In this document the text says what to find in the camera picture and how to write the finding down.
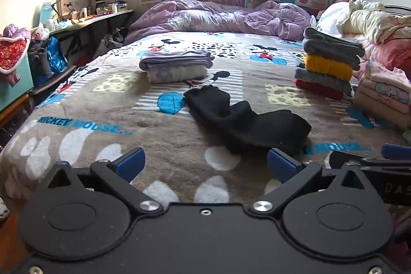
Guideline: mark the pink quilt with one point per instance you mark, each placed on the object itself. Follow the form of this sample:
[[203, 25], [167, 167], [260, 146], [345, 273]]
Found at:
[[390, 52]]

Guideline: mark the stack of folded pink clothes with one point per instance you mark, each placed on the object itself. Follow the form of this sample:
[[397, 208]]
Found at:
[[382, 94]]

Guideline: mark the folded floral white garment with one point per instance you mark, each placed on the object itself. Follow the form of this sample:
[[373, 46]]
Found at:
[[176, 73]]

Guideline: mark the blue plastic bag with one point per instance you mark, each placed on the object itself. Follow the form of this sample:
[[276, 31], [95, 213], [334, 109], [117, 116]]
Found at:
[[54, 57]]

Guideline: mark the purple duvet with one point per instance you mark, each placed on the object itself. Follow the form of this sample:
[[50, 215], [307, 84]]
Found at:
[[221, 17]]

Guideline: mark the dark wooden stool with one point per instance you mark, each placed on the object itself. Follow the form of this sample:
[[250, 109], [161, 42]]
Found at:
[[51, 81]]

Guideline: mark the red floral cloth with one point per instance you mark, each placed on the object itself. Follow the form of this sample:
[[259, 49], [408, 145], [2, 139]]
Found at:
[[11, 54]]

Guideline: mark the folded red garment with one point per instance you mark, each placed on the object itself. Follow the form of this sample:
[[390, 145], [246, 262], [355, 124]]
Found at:
[[318, 89]]

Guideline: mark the teal storage box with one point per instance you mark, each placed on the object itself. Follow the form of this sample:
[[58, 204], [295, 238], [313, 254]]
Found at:
[[14, 84]]

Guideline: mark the grey bag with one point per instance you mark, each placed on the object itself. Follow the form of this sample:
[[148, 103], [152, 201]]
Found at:
[[109, 41]]

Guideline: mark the folded blue-grey garment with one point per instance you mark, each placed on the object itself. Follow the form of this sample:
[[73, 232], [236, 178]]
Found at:
[[322, 79]]

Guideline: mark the purple padded cloth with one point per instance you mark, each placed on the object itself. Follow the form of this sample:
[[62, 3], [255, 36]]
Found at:
[[16, 30]]

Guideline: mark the black garment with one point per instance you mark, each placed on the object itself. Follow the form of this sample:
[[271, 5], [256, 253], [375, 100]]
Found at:
[[244, 123]]

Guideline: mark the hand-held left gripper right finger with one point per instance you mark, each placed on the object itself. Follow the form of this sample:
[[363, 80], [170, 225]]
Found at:
[[280, 165]]

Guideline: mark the folded dark grey garment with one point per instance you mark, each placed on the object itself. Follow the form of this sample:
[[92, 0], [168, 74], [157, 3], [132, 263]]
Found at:
[[334, 41]]

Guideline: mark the cartoon printed blanket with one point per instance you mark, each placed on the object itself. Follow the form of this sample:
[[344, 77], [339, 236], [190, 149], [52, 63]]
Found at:
[[128, 107]]

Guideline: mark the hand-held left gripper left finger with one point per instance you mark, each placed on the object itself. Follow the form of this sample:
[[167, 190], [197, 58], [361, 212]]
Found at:
[[131, 162]]

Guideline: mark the white cream bedding pile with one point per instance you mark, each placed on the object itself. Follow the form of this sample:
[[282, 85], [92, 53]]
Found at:
[[362, 17]]

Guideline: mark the folded grey-purple garment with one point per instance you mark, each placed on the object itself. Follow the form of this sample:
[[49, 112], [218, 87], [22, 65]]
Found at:
[[175, 59]]

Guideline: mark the cluttered side desk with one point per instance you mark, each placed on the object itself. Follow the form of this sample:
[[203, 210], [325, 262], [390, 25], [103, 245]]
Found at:
[[90, 20]]

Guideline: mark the dark grey hanging clothes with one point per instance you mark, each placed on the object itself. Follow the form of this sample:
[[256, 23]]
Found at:
[[39, 55]]

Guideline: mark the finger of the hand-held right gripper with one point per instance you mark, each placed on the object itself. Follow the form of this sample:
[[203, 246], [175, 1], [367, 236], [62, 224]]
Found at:
[[345, 157], [396, 151]]

